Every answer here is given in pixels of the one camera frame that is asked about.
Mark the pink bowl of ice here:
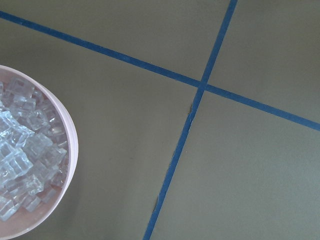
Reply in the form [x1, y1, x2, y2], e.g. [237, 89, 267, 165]
[0, 66, 79, 240]

